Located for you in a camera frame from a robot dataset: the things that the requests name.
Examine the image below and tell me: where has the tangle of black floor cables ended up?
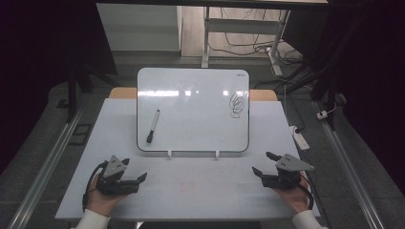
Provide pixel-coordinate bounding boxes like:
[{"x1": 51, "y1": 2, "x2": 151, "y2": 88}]
[{"x1": 208, "y1": 8, "x2": 307, "y2": 66}]

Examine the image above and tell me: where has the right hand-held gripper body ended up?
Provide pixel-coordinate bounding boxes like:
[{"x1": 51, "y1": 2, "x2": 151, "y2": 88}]
[{"x1": 261, "y1": 153, "x2": 315, "y2": 191}]

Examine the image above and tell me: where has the wooden board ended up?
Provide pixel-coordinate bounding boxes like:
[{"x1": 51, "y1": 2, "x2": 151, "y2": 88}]
[{"x1": 109, "y1": 88, "x2": 279, "y2": 102}]

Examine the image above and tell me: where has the white power strip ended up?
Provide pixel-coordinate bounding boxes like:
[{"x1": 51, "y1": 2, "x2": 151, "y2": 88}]
[{"x1": 289, "y1": 125, "x2": 310, "y2": 151}]

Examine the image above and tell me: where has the black-capped whiteboard marker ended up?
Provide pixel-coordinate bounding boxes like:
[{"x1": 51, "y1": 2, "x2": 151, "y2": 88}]
[{"x1": 145, "y1": 109, "x2": 161, "y2": 144}]

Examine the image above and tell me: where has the black metal stand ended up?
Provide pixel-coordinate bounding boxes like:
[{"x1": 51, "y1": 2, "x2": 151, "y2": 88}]
[
  {"x1": 66, "y1": 53, "x2": 96, "y2": 123},
  {"x1": 280, "y1": 18, "x2": 361, "y2": 132}
]

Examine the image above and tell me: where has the white desk frame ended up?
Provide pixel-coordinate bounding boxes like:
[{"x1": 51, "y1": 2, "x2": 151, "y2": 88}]
[{"x1": 201, "y1": 6, "x2": 291, "y2": 77}]

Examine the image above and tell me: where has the white whiteboard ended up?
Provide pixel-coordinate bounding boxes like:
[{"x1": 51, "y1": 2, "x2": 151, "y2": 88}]
[{"x1": 136, "y1": 67, "x2": 251, "y2": 154}]

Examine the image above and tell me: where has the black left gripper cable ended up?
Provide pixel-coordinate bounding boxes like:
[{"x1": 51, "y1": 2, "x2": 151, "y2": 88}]
[{"x1": 81, "y1": 160, "x2": 110, "y2": 213}]

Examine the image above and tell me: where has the black floor frame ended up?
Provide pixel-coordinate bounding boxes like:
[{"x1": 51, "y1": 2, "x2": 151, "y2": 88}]
[{"x1": 68, "y1": 123, "x2": 94, "y2": 147}]

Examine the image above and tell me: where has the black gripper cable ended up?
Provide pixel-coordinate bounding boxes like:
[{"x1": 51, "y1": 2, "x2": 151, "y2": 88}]
[
  {"x1": 299, "y1": 173, "x2": 315, "y2": 211},
  {"x1": 81, "y1": 160, "x2": 110, "y2": 213}
]

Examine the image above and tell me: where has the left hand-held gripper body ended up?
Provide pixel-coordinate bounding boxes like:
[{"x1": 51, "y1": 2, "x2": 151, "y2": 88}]
[{"x1": 96, "y1": 155, "x2": 141, "y2": 196}]

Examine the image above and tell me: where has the person's left hand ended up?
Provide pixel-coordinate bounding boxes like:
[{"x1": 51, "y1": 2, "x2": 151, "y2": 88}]
[{"x1": 85, "y1": 173, "x2": 128, "y2": 218}]

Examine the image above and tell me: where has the aluminium rail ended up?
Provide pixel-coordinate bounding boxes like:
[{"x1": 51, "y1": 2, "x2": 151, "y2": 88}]
[
  {"x1": 313, "y1": 101, "x2": 386, "y2": 229},
  {"x1": 8, "y1": 104, "x2": 86, "y2": 229}
]

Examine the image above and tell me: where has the person's right hand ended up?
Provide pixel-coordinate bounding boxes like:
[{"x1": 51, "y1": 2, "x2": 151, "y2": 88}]
[{"x1": 271, "y1": 171, "x2": 311, "y2": 215}]

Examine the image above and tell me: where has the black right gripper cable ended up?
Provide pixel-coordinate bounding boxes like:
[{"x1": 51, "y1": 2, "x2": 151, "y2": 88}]
[{"x1": 299, "y1": 173, "x2": 315, "y2": 211}]

